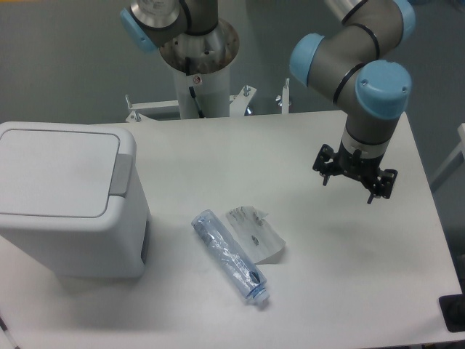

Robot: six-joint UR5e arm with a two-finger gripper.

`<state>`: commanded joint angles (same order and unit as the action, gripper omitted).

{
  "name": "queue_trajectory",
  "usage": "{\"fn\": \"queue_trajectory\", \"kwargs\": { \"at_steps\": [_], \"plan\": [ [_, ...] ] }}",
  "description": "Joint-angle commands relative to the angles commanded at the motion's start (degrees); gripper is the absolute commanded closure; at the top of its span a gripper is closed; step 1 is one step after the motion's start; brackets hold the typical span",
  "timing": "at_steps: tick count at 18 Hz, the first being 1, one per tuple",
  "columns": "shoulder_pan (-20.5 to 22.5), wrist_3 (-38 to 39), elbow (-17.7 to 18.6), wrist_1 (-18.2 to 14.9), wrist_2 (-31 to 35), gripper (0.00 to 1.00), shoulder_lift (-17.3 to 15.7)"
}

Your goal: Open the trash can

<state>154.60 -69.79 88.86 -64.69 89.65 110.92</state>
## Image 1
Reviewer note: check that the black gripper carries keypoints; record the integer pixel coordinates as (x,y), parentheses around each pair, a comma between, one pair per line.
(378,182)

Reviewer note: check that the white trash can lid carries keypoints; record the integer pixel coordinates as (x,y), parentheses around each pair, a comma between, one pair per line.
(56,174)

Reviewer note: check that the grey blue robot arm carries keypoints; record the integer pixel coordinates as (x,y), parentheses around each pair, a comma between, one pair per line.
(348,69)

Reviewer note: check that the grey trash can push button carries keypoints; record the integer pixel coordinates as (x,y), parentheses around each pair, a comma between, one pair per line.
(121,175)

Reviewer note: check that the white plastic trash can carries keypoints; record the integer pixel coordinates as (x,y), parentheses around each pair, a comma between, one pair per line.
(113,245)

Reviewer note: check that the clear plastic wrapper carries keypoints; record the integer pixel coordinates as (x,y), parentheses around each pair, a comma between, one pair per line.
(256,236)

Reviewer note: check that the clear plastic water bottle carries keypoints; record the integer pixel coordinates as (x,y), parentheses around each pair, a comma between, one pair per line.
(235,263)

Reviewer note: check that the white metal base frame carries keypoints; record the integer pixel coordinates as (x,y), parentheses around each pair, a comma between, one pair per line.
(239,105)

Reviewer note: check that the white frame at right edge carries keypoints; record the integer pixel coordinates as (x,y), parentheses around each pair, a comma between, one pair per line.
(451,163)

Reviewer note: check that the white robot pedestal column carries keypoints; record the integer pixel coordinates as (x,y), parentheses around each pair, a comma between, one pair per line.
(201,70)

